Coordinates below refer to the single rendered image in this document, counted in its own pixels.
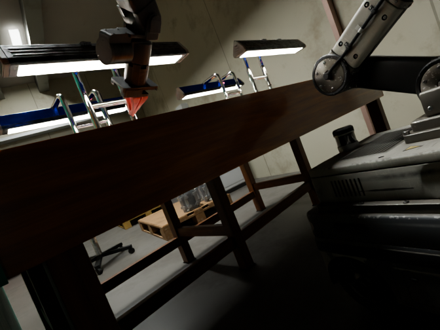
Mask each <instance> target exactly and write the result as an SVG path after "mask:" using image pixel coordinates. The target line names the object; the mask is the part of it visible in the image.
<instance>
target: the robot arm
mask: <svg viewBox="0 0 440 330"><path fill-rule="evenodd" d="M116 1H117V3H118V5H117V7H118V9H119V12H120V14H121V16H122V18H123V20H124V26H123V27H117V28H116V29H102V30H100V32H99V38H98V40H97V41H96V54H97V56H98V59H99V60H100V62H101V63H102V64H103V65H117V64H125V70H124V77H111V83H112V84H114V85H116V84H117V85H118V86H119V87H120V91H121V93H120V94H121V96H123V97H124V99H125V100H126V104H127V107H128V111H129V114H130V115H131V116H132V117H133V116H134V115H135V114H136V112H137V111H138V109H139V108H140V107H141V106H142V105H143V103H144V102H145V101H146V100H147V99H148V95H149V93H148V92H146V90H158V85H157V84H156V83H154V82H153V81H152V80H151V79H149V78H148V72H149V63H150V58H151V49H152V42H151V41H149V40H158V34H159V33H160V29H161V23H162V21H161V15H160V11H159V9H158V5H157V3H156V0H116Z"/></svg>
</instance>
